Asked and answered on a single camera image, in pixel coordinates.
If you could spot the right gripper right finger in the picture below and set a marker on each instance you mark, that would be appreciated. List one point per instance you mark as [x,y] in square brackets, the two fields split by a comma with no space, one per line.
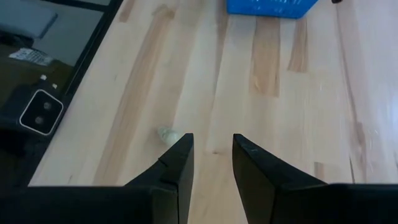
[280,202]

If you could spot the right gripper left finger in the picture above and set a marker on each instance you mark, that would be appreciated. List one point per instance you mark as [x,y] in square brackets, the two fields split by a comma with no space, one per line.
[149,202]

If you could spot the pale green plastic skull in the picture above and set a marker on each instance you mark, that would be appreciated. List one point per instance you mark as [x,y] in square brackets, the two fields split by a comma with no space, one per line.
[168,136]

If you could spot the white keypad device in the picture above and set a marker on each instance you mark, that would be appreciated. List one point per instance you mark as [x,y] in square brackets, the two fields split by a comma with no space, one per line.
[31,56]

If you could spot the blue plastic basket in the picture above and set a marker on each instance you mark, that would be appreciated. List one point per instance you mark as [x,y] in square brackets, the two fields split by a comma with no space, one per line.
[270,7]

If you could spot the grey flat pad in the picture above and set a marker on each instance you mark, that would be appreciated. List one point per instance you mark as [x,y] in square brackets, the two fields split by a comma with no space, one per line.
[25,18]

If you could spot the black aluminium table frame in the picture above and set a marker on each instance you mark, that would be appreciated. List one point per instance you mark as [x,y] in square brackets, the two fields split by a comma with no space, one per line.
[90,49]

